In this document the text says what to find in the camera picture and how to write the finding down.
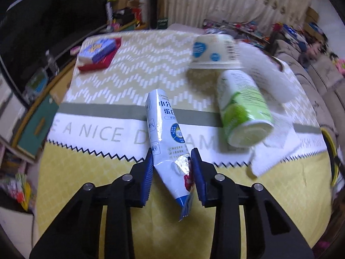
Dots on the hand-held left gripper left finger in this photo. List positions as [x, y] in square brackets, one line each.
[147, 178]

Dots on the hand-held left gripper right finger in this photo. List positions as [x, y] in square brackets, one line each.
[198, 178]

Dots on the blue and white foil packet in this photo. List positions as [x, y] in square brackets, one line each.
[164, 129]

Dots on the black bin with yellow rim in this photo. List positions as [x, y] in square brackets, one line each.
[332, 156]

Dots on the green and white can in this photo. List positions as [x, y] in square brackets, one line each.
[242, 108]

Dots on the white paper towel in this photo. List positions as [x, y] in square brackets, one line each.
[288, 137]

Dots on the yellow and white printed tablecloth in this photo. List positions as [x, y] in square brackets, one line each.
[107, 86]

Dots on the yellow and green television stand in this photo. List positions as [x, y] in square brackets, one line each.
[35, 129]

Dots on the blue box on red book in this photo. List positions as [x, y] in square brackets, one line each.
[105, 60]

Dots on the white and blue paper bowl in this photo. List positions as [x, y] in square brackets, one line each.
[213, 51]

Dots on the pile of colourful packets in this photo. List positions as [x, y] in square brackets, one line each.
[18, 191]

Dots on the blue tissue pack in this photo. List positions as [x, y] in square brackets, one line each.
[97, 49]

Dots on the glass fish bowl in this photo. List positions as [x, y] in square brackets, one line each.
[36, 85]

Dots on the dark printed packet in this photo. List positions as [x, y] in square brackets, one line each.
[218, 31]

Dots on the clear water bottle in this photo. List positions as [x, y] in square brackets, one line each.
[51, 62]

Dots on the white floral floor mat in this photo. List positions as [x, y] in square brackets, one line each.
[186, 27]

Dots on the beige sofa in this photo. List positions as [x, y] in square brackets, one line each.
[318, 86]

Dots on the low shelf with toys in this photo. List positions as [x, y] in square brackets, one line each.
[242, 29]

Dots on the green box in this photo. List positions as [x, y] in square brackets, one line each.
[162, 23]

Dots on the white drawer cabinet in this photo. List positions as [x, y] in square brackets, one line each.
[8, 108]

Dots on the open cardboard boxes clutter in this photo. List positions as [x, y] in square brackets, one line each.
[126, 8]

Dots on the black tower fan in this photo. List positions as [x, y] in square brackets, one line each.
[152, 5]

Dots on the pile of plush toys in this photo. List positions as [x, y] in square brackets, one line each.
[323, 51]

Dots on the large black television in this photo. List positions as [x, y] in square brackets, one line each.
[54, 13]

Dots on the stack of cardboard boxes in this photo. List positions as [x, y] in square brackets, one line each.
[312, 15]

